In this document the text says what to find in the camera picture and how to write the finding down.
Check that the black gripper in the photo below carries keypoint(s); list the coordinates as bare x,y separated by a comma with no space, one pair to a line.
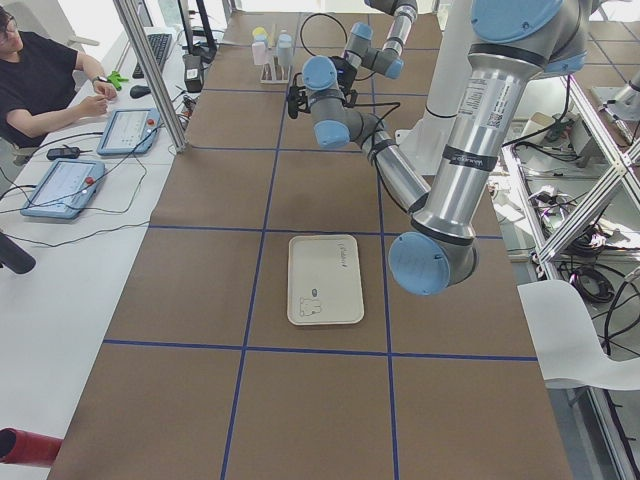
341,69

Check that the grey plastic cup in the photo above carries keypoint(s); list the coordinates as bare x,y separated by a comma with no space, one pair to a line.
284,53

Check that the pink plastic cup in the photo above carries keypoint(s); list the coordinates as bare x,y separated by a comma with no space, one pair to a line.
260,53

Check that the yellow plastic cup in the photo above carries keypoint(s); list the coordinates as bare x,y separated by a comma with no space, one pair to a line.
260,35

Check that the blue plastic cup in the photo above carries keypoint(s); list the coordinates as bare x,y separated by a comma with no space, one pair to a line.
284,38

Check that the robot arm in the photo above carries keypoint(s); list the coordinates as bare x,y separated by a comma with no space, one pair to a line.
490,51
359,52

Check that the black power adapter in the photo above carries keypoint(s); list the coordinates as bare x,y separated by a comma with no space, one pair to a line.
193,73

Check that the black keyboard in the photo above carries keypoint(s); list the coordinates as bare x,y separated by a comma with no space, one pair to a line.
151,54

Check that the black computer mouse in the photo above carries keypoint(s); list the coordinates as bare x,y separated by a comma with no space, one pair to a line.
139,91

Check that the cream rabbit print tray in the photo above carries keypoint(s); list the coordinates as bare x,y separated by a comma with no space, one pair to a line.
324,281

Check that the far blue teach pendant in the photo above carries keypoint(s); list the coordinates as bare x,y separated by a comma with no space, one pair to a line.
129,130

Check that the blue teach pendant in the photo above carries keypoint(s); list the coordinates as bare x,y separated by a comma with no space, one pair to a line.
129,130
65,190

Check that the green toy figure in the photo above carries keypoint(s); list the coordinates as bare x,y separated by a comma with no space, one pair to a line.
117,80

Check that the near blue teach pendant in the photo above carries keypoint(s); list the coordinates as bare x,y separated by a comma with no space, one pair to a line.
65,190

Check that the seated person black shirt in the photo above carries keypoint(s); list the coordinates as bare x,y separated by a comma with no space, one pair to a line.
45,85

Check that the white paper sheet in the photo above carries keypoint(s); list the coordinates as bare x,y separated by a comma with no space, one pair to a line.
566,343

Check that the red cylinder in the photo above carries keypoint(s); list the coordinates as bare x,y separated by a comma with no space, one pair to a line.
26,448

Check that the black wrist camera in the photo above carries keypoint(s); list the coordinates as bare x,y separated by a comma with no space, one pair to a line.
296,98

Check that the white wire cup rack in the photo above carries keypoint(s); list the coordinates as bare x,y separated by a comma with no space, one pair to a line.
272,72

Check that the aluminium frame post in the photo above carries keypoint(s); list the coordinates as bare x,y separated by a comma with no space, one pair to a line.
134,29

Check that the black cylinder handle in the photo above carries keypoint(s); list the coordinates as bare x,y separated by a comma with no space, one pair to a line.
14,257

